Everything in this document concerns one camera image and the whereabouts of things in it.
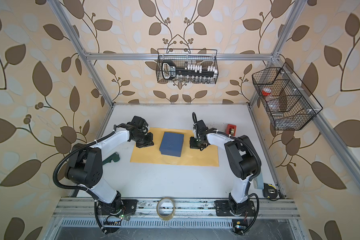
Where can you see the green utility knife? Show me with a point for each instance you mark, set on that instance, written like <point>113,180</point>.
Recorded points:
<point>114,158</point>

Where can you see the clear tape roll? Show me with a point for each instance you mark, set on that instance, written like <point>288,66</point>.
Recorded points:
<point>166,209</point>

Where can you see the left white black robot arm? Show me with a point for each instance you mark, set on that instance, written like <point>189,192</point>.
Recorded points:
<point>82,168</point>

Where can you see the blue gift box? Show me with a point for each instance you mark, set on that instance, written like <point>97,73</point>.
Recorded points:
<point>172,144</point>

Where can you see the back black wire basket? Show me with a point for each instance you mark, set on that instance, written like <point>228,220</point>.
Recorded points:
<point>205,57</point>

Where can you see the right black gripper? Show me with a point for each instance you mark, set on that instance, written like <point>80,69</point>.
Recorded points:
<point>193,145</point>

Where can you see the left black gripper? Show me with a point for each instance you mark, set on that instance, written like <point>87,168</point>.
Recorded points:
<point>149,142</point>

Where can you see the black yellow tape measure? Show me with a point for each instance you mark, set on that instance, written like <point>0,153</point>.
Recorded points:
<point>270,192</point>

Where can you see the light blue phone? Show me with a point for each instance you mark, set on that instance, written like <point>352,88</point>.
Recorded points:
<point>259,182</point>

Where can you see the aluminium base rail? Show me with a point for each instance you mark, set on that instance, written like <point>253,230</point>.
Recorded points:
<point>184,208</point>

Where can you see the black socket set rail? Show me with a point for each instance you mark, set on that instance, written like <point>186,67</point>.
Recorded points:
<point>169,70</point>

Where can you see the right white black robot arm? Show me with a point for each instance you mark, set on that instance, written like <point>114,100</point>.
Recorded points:
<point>244,163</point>

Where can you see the yellow orange wrapping paper sheet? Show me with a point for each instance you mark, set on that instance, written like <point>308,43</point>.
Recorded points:
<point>189,157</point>

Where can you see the red tape dispenser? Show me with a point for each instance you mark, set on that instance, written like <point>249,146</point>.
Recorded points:
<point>231,129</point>

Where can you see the side black wire basket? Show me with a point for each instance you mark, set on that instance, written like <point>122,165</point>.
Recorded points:
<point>292,105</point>

